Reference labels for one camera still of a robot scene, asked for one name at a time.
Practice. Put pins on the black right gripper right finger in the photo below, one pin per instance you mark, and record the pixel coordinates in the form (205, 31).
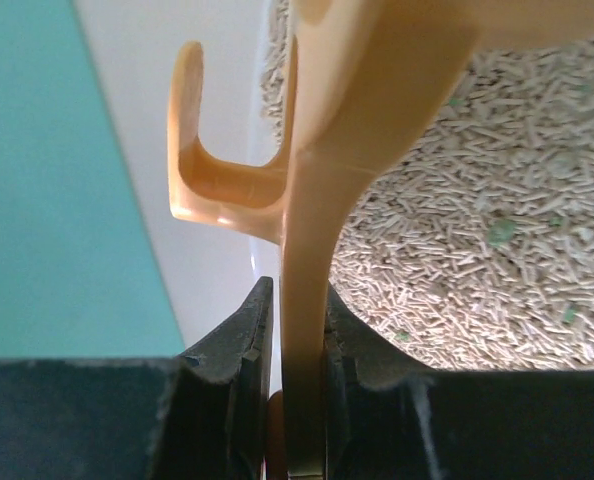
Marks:
(389, 416)

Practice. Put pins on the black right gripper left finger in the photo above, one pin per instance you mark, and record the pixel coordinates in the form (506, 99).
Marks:
(196, 415)

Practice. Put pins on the yellow litter scoop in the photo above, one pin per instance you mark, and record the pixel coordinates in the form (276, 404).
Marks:
(365, 80)

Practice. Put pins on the teal cat litter box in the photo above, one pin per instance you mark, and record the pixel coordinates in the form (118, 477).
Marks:
(92, 263)

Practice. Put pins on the beige cat litter pellets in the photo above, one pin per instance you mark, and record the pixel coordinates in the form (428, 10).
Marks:
(476, 251)

